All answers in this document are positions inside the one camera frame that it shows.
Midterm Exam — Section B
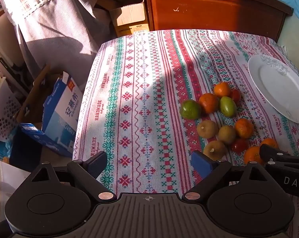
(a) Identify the flat blue box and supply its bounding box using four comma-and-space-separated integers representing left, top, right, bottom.
19, 123, 74, 158

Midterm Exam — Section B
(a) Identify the tall blue milk carton box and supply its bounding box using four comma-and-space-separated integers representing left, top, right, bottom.
42, 71, 85, 154

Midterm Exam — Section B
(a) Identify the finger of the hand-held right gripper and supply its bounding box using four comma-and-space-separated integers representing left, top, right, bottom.
260, 144, 299, 170

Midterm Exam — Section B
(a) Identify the brown cardboard sheet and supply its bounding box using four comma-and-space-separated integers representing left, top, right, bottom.
17, 64, 64, 124

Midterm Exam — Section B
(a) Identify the round green jujube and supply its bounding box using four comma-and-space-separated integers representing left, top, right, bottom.
180, 100, 202, 120

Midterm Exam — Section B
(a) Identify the oval green jujube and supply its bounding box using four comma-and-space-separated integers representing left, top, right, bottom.
219, 96, 237, 118

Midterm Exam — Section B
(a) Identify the checked grey curtain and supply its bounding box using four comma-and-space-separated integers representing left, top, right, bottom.
0, 0, 116, 86

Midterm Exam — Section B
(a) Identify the patterned striped tablecloth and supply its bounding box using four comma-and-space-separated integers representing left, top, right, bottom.
73, 29, 299, 237

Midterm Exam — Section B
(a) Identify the orange mandarin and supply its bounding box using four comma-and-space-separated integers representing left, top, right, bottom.
214, 82, 231, 98
198, 93, 219, 114
244, 146, 264, 165
260, 137, 279, 152
235, 118, 254, 139

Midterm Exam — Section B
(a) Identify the open cardboard box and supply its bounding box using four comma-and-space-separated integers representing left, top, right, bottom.
109, 0, 150, 38

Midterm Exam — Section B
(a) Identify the brown wooden cabinet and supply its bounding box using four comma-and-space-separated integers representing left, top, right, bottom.
135, 0, 294, 42

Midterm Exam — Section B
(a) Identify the white perforated plastic basket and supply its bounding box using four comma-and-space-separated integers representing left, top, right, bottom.
0, 76, 21, 142

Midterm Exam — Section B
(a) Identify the white plate with flower print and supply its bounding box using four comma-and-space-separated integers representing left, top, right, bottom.
248, 54, 299, 124

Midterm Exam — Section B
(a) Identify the brown kiwi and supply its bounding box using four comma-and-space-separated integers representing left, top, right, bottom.
197, 120, 219, 139
203, 140, 227, 161
218, 125, 236, 145

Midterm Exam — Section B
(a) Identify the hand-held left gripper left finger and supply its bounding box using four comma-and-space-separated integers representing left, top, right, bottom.
28, 151, 117, 203

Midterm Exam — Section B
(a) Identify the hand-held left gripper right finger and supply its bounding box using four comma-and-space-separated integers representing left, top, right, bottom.
181, 150, 272, 203

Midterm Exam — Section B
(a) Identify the red cherry tomato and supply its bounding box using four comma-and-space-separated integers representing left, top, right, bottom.
231, 138, 249, 153
230, 89, 242, 103

